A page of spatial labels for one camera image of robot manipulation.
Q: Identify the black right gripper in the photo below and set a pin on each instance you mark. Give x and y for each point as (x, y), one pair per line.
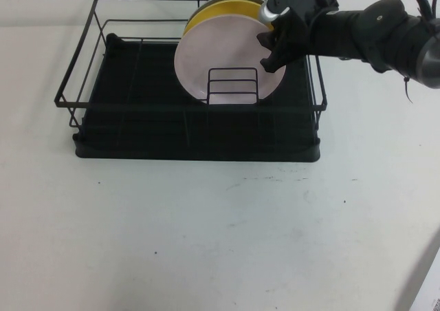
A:
(294, 35)

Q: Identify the pink round plate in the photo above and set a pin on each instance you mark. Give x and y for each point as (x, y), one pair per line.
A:
(223, 46)

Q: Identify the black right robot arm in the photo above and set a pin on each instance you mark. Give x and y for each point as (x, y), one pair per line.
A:
(378, 32)

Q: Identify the yellow round plate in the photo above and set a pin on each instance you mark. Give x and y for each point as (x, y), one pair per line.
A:
(223, 8)

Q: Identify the black zip tie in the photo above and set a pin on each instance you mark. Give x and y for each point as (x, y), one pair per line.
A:
(407, 91)

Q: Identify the black plastic drip tray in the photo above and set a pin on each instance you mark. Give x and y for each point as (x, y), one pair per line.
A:
(137, 146)

